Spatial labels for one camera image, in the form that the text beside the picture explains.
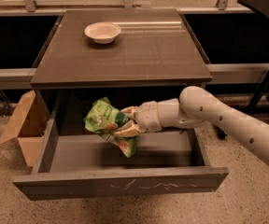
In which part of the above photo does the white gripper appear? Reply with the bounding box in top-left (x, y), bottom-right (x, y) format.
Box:
top-left (113, 101), bottom-right (163, 138)

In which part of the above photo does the green rice chip bag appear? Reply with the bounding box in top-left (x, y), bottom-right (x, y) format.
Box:
top-left (83, 97), bottom-right (138, 158)

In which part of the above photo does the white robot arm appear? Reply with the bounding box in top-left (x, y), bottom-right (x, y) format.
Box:
top-left (114, 86), bottom-right (269, 165)

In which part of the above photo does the open grey drawer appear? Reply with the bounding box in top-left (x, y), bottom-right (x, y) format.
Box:
top-left (12, 89), bottom-right (230, 202)

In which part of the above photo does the dark grey cabinet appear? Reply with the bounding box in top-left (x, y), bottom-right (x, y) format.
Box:
top-left (30, 8), bottom-right (213, 135)

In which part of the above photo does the white bowl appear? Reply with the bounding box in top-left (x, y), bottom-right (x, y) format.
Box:
top-left (84, 22), bottom-right (121, 45)

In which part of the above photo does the brown cardboard box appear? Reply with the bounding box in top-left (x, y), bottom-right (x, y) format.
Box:
top-left (0, 91), bottom-right (48, 167)

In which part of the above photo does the black stand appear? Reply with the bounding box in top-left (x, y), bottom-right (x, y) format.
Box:
top-left (215, 54), bottom-right (269, 141)

